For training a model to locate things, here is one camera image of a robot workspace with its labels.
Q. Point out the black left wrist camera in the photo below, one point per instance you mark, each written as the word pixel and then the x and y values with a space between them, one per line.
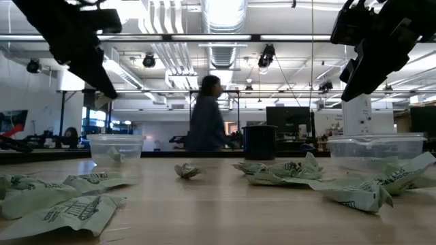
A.
pixel 107 20

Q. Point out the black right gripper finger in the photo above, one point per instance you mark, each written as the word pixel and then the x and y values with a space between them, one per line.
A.
pixel 349 71
pixel 371 75

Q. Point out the black cylindrical cup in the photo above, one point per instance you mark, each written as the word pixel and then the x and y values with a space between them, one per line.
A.
pixel 259 143

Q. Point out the long green printed packet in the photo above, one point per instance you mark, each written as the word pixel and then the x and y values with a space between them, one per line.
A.
pixel 405 177

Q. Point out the black background robot arms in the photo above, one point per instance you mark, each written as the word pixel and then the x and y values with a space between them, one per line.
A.
pixel 177 139
pixel 236 137
pixel 41 139

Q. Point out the person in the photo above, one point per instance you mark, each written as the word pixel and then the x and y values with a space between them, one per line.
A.
pixel 206 122
pixel 71 134

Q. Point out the silver ceiling air duct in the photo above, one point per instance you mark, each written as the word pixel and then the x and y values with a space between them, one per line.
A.
pixel 223 20

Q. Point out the black hanging camera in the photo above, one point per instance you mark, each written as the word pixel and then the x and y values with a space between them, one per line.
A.
pixel 148 61
pixel 266 56
pixel 33 66

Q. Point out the small round clear plastic container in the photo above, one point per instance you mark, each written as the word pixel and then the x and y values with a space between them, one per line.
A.
pixel 98 143

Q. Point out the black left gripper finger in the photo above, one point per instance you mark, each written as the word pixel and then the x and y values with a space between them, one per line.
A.
pixel 88 75
pixel 99 66

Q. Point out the dark cabinet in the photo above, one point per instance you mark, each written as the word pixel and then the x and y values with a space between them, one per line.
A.
pixel 424 122

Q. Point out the green packet ball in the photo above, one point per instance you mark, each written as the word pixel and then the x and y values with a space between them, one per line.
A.
pixel 187 171

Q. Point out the puffy pale green packet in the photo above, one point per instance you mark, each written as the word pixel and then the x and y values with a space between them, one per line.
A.
pixel 30 200

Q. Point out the dark wall screen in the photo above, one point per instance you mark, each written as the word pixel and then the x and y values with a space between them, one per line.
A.
pixel 13 119

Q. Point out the small pale green packet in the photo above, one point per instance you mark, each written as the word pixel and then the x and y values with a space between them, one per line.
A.
pixel 102 102
pixel 115 154

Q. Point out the white pillar panel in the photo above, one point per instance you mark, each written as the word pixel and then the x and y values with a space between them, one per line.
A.
pixel 356 115

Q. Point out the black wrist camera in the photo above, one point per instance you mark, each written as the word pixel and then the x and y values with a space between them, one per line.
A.
pixel 351 24
pixel 107 20

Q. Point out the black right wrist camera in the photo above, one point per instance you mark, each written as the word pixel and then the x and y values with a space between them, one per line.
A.
pixel 351 24

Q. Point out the black background rig frame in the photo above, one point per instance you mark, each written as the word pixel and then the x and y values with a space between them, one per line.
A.
pixel 62 115
pixel 238 112

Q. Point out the large clear plastic container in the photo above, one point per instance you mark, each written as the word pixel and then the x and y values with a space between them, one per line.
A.
pixel 374 146

